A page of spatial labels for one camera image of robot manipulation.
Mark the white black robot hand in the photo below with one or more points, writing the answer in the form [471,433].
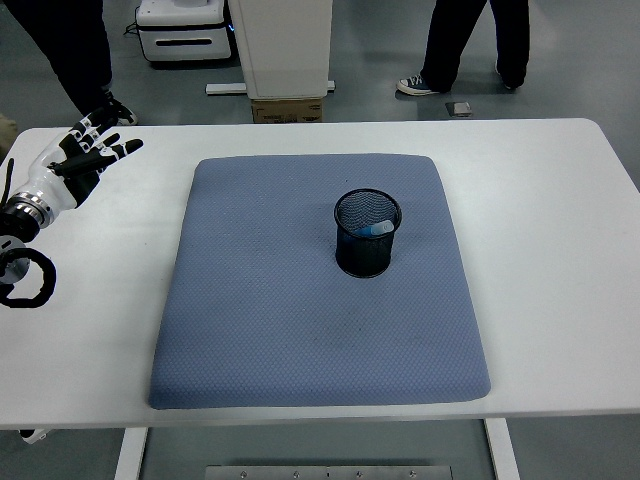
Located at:
[47,172]

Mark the blue marker with clear cap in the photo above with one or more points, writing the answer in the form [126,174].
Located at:
[377,229]

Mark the black mesh pen holder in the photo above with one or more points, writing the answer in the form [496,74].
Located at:
[367,260]

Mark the person in dark shoes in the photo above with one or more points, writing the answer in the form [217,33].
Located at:
[75,50]

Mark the grey base bar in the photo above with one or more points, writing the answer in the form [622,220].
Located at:
[225,89]

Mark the brown cardboard box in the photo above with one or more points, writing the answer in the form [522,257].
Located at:
[287,111]

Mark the white black robot part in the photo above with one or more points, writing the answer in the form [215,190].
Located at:
[35,436]

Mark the white cabinet column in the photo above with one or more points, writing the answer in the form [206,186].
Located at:
[285,50]

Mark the white table leg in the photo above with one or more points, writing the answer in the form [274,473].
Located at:
[502,450]
[131,455]

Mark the blue-grey padded mat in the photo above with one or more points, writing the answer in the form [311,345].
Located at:
[300,340]

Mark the grey metal plate with screws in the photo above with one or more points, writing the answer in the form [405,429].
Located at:
[325,473]

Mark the metal floor socket plate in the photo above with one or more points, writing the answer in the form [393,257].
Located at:
[459,109]

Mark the person in blue sneakers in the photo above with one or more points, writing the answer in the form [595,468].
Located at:
[450,45]

